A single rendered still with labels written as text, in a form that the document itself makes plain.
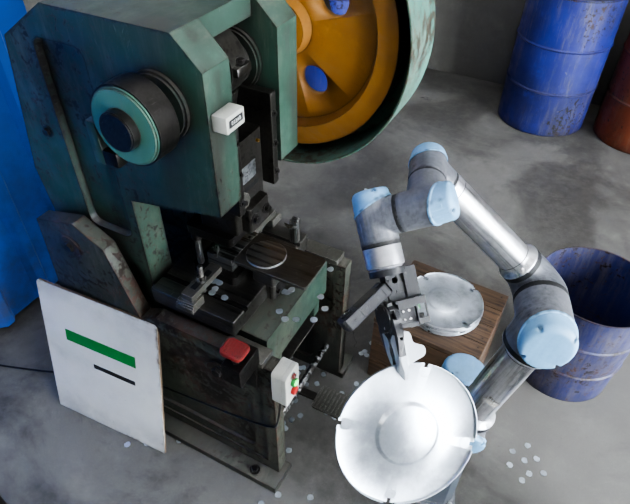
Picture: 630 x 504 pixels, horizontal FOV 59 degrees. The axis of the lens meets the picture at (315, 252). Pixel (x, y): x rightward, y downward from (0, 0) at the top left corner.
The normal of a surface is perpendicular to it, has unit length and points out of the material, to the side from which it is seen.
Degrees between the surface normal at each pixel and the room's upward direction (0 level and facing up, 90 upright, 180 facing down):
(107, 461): 0
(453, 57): 90
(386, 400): 57
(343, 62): 90
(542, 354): 83
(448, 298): 0
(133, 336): 78
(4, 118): 90
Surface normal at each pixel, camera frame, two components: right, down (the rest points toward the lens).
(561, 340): -0.15, 0.56
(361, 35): -0.46, 0.59
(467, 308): 0.01, -0.74
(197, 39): 0.63, -0.30
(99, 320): -0.40, 0.44
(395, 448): 0.20, 0.15
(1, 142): 0.88, 0.32
